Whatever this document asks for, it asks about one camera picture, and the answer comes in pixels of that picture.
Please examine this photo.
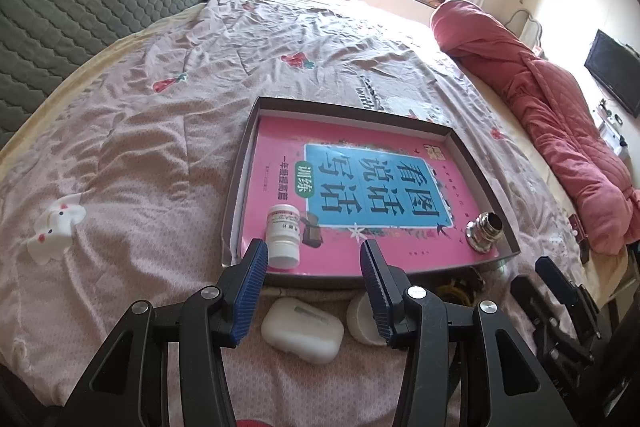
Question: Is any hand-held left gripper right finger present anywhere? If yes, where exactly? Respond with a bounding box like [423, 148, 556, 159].
[360, 239, 576, 427]

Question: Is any black television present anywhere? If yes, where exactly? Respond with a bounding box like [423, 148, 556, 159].
[584, 29, 640, 118]

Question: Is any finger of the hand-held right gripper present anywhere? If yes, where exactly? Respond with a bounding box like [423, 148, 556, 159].
[510, 274, 576, 358]
[534, 256, 601, 333]

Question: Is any white round lid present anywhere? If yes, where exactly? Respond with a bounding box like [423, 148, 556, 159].
[346, 293, 388, 345]

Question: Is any white earbuds case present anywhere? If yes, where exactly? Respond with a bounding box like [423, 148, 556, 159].
[260, 297, 345, 364]

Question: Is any red quilted blanket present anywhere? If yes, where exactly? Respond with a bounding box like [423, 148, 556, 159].
[430, 0, 640, 255]

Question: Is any white pill bottle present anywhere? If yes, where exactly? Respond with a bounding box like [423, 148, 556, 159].
[267, 204, 304, 269]

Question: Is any yellow black tape measure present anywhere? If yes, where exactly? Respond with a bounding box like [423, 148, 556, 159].
[435, 274, 483, 308]

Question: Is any shallow cardboard box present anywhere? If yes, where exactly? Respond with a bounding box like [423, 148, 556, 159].
[221, 96, 521, 292]

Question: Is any pink book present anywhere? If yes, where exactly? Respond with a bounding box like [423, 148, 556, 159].
[235, 116, 496, 278]

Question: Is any pink printed bed sheet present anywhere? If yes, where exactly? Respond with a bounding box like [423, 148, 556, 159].
[0, 0, 626, 408]

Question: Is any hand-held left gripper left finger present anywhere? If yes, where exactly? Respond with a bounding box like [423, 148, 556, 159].
[65, 238, 271, 427]

